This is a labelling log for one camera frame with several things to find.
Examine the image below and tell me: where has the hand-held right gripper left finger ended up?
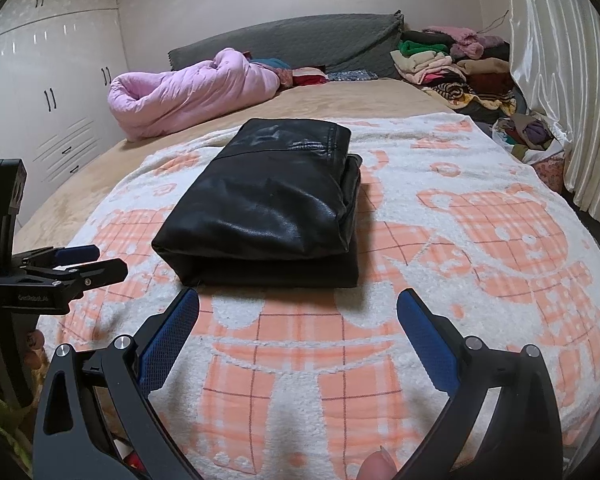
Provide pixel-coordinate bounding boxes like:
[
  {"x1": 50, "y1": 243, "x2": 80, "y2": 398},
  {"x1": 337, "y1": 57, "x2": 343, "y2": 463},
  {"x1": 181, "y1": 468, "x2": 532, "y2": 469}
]
[{"x1": 32, "y1": 287, "x2": 201, "y2": 480}]

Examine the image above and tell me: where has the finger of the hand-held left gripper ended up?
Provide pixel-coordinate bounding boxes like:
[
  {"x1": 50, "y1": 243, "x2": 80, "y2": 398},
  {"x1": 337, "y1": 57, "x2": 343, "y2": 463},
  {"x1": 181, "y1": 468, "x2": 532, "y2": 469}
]
[
  {"x1": 67, "y1": 258, "x2": 130, "y2": 292},
  {"x1": 14, "y1": 244, "x2": 101, "y2": 269}
]

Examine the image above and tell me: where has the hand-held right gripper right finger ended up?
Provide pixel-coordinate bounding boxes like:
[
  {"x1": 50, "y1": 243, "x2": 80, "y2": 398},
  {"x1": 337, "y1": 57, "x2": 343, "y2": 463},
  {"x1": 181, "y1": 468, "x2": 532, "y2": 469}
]
[{"x1": 396, "y1": 287, "x2": 564, "y2": 480}]

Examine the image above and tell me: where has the black leather jacket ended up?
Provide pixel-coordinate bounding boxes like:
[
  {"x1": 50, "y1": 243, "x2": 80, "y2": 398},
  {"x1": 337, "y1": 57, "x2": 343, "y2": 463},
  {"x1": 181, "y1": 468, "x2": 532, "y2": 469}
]
[{"x1": 151, "y1": 117, "x2": 364, "y2": 290}]

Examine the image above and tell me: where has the plastic bag of clothes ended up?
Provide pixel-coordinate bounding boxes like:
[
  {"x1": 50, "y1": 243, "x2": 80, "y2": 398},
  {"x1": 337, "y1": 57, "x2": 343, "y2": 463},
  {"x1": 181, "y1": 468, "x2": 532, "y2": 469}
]
[{"x1": 491, "y1": 112, "x2": 564, "y2": 164}]

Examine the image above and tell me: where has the pile of folded clothes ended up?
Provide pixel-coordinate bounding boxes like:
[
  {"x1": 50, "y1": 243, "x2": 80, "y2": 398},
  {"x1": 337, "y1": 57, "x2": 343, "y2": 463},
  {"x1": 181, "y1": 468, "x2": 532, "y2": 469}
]
[{"x1": 390, "y1": 25, "x2": 519, "y2": 124}]

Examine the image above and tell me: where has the person's left hand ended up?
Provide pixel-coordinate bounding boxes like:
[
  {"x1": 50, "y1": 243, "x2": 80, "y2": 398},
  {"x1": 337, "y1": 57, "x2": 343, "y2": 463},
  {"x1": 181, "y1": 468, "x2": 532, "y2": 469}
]
[{"x1": 22, "y1": 330, "x2": 47, "y2": 372}]

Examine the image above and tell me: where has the person's right hand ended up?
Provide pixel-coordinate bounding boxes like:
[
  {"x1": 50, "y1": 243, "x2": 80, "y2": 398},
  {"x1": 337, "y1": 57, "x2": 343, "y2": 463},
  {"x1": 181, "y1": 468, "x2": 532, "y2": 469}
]
[{"x1": 362, "y1": 449, "x2": 399, "y2": 480}]

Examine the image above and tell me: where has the white orange printed blanket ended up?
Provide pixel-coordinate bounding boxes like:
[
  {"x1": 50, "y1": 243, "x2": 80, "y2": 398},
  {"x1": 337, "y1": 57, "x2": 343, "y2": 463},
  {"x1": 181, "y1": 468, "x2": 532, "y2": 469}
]
[{"x1": 35, "y1": 113, "x2": 600, "y2": 480}]

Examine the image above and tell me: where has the white wardrobe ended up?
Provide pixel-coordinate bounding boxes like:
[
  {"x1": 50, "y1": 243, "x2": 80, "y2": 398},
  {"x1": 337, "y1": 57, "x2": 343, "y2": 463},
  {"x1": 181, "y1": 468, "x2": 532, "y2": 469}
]
[{"x1": 0, "y1": 0, "x2": 131, "y2": 231}]

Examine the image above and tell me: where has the pink quilt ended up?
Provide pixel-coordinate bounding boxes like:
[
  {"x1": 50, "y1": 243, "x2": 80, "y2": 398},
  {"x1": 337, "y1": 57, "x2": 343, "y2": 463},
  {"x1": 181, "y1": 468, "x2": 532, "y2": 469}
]
[{"x1": 107, "y1": 47, "x2": 282, "y2": 142}]

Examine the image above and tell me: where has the beige bed sheet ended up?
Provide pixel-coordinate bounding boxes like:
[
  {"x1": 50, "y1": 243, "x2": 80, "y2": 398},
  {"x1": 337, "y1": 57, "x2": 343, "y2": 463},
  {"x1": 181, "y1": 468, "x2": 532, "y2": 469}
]
[{"x1": 12, "y1": 79, "x2": 456, "y2": 256}]

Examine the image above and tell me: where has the teal cloth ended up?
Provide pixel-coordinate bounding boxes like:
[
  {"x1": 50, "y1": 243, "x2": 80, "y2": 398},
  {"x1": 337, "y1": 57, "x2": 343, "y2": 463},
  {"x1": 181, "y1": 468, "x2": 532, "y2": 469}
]
[{"x1": 252, "y1": 57, "x2": 292, "y2": 72}]

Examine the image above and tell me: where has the blue floral cloth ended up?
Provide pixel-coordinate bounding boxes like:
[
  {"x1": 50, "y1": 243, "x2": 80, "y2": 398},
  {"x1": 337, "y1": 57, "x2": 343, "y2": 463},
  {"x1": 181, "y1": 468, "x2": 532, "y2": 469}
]
[{"x1": 327, "y1": 69, "x2": 379, "y2": 83}]

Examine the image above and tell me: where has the red cloth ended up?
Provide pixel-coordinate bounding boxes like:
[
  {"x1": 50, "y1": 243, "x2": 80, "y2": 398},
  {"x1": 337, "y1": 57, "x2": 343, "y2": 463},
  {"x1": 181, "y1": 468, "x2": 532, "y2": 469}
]
[{"x1": 292, "y1": 67, "x2": 329, "y2": 87}]

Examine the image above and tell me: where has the white shiny curtain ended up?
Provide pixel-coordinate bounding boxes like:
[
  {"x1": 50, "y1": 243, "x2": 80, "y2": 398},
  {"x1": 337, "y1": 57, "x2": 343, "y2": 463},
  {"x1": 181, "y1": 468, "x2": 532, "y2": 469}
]
[{"x1": 502, "y1": 0, "x2": 600, "y2": 241}]

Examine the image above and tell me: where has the grey headboard cushion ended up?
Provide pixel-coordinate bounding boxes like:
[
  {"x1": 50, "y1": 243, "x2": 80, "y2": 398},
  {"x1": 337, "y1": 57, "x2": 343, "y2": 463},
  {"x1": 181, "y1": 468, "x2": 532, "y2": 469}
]
[{"x1": 167, "y1": 10, "x2": 406, "y2": 81}]

